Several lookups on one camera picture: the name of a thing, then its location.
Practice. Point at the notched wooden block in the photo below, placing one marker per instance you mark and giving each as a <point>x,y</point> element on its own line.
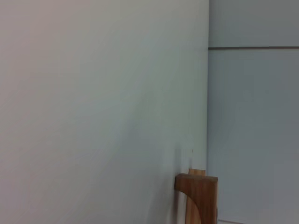
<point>201,186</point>

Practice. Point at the flat wooden block, stained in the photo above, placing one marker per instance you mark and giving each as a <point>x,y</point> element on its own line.
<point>197,172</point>

